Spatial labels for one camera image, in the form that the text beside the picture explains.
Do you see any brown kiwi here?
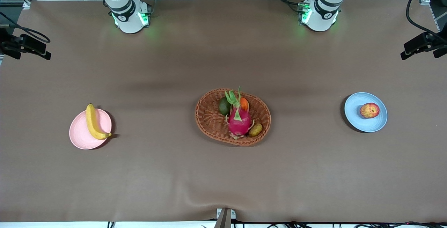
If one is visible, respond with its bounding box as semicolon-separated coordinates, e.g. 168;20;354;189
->
248;123;263;137

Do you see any brown wicker basket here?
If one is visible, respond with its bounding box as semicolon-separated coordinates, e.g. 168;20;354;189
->
195;88;271;146

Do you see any grey metal camera mount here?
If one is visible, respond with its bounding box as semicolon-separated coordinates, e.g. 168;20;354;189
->
216;208;236;228

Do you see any red apple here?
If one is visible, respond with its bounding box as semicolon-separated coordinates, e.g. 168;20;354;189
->
360;103;380;119

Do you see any green avocado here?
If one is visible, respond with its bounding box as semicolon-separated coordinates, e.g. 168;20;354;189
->
219;97;232;116

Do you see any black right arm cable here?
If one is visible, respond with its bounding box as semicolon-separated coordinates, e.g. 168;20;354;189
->
0;12;51;43

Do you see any blue plate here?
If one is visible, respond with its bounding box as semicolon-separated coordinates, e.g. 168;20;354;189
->
344;92;388;133

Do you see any brown table cover sheet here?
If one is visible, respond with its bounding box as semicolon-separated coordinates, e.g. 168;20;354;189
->
0;0;447;223

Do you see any pink dragon fruit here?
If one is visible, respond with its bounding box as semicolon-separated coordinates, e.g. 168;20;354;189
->
223;87;255;139

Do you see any yellow banana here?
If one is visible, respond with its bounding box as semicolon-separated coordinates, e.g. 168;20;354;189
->
86;104;112;140

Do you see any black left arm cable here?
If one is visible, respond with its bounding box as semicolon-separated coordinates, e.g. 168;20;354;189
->
406;0;447;35

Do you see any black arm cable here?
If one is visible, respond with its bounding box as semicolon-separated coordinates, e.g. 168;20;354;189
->
406;0;447;35
0;12;51;43

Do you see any pink plate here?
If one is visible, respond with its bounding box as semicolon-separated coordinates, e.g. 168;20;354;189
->
69;108;112;150

